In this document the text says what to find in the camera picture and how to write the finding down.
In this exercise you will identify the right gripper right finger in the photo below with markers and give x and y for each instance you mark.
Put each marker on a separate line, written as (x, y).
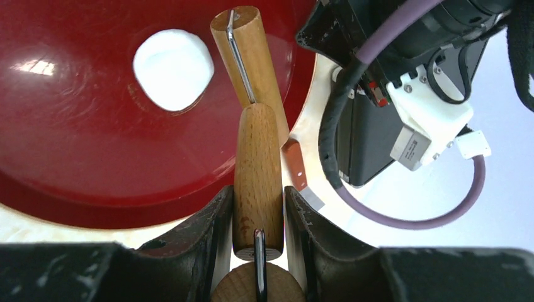
(331, 265)

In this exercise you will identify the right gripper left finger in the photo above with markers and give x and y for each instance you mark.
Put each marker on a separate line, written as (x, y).
(183, 264)

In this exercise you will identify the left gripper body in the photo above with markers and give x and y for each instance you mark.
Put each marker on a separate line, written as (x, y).
(381, 40)

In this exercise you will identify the wooden double-ended roller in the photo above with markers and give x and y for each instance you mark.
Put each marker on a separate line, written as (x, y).
(258, 219)

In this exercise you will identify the round red tray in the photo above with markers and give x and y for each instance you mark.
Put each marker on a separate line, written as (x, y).
(81, 142)

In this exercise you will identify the white dough ball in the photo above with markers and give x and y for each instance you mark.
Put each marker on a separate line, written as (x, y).
(173, 67)

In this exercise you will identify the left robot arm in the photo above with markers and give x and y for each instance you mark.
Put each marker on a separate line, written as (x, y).
(518, 23)

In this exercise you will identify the black case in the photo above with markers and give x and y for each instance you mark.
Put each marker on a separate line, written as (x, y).
(364, 139)

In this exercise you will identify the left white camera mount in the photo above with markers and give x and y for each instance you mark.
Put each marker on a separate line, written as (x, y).
(430, 125)

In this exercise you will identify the metal scraper wooden handle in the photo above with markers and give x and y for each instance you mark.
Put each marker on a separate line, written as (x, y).
(294, 160)

